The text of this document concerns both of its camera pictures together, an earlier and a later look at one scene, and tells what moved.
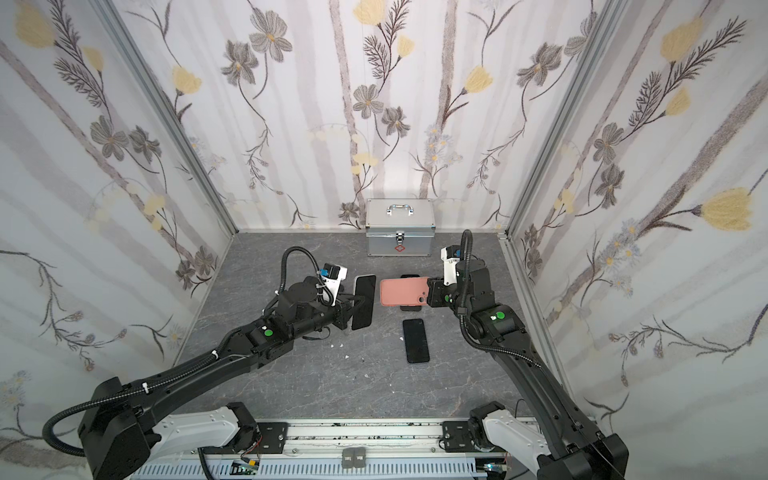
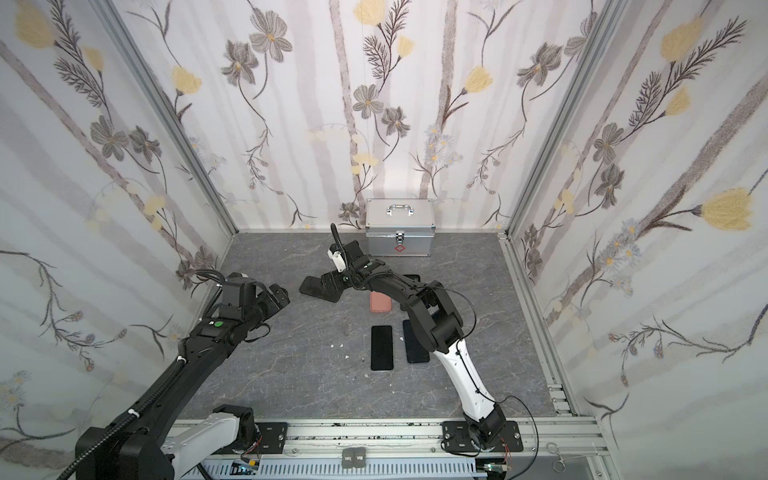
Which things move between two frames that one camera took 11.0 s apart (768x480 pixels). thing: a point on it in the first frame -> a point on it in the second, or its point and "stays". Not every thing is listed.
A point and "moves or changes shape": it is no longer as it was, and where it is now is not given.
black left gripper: x=345 y=309 -> x=270 y=299
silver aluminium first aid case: x=399 y=227 stays
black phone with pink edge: x=364 y=311 -> x=382 y=348
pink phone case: x=412 y=291 moves or changes shape
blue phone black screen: x=416 y=346 stays
